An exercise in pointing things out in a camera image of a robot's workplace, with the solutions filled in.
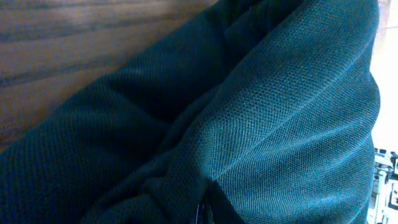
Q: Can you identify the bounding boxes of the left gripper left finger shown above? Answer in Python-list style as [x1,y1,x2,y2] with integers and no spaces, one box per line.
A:
[195,204,202,224]

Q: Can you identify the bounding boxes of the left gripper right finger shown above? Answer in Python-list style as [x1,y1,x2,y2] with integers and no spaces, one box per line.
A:
[203,202,214,224]

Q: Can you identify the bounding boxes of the black polo shirt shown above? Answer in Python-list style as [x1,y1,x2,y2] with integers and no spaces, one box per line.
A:
[1,0,380,224]

